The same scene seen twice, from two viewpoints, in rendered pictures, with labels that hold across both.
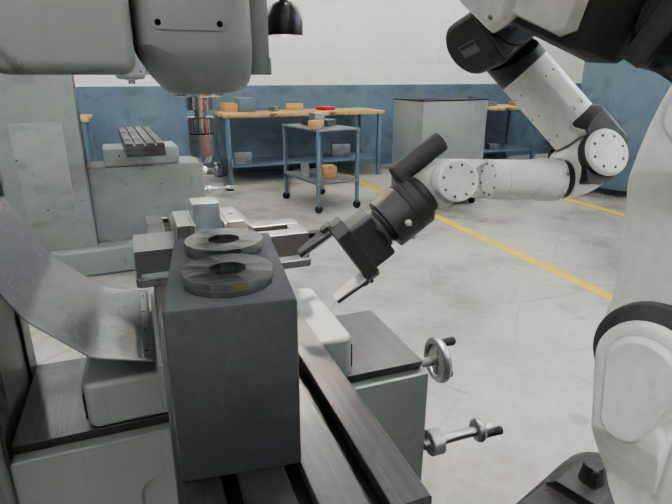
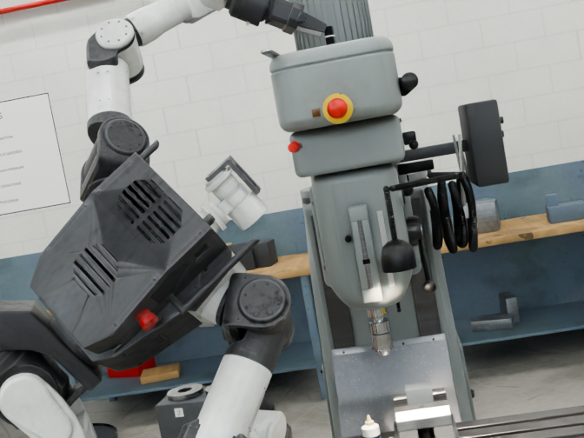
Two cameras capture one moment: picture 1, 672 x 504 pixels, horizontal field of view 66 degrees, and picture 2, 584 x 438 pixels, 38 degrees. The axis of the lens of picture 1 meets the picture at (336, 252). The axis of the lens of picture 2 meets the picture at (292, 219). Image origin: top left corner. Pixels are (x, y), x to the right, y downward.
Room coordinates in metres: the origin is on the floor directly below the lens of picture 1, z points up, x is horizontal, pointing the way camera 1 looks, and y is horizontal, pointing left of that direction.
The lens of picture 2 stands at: (1.71, -1.52, 1.72)
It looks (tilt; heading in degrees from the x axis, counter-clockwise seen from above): 5 degrees down; 118
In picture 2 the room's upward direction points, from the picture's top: 10 degrees counter-clockwise
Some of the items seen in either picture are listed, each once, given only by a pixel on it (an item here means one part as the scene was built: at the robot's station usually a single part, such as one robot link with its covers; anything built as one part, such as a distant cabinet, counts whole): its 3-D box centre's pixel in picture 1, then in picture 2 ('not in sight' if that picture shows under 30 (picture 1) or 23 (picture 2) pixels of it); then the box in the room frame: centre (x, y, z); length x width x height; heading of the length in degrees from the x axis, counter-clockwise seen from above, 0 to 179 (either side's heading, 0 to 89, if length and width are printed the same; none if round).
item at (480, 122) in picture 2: not in sight; (484, 142); (1.17, 0.64, 1.62); 0.20 x 0.09 x 0.21; 111
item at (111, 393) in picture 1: (218, 339); not in sight; (0.96, 0.24, 0.82); 0.50 x 0.35 x 0.12; 111
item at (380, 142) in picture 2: not in sight; (349, 144); (0.95, 0.28, 1.68); 0.34 x 0.24 x 0.10; 111
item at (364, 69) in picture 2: not in sight; (339, 88); (0.96, 0.26, 1.81); 0.47 x 0.26 x 0.16; 111
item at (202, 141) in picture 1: (202, 139); (381, 336); (0.96, 0.24, 1.23); 0.05 x 0.05 x 0.06
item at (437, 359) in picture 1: (425, 362); not in sight; (1.14, -0.22, 0.66); 0.16 x 0.12 x 0.12; 111
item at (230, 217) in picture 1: (233, 222); (422, 415); (1.04, 0.21, 1.05); 0.12 x 0.06 x 0.04; 21
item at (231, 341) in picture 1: (231, 334); (211, 427); (0.53, 0.12, 1.06); 0.22 x 0.12 x 0.20; 14
